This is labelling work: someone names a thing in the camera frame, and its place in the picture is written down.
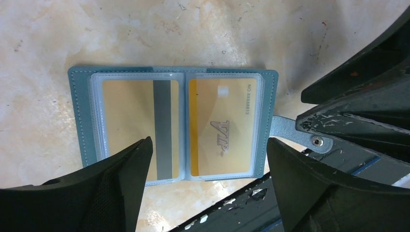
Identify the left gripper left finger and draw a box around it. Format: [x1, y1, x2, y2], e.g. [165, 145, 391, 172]
[0, 137, 153, 232]

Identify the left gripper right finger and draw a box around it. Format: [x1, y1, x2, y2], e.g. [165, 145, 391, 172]
[266, 138, 410, 232]

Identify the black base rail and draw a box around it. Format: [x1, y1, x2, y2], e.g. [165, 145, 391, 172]
[175, 139, 410, 232]

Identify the gold credit card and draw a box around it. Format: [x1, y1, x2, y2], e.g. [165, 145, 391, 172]
[102, 80, 179, 181]

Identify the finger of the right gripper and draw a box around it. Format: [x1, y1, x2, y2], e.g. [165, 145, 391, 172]
[296, 9, 410, 163]

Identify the blue card holder wallet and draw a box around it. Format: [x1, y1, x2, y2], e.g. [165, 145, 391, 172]
[67, 66, 333, 186]

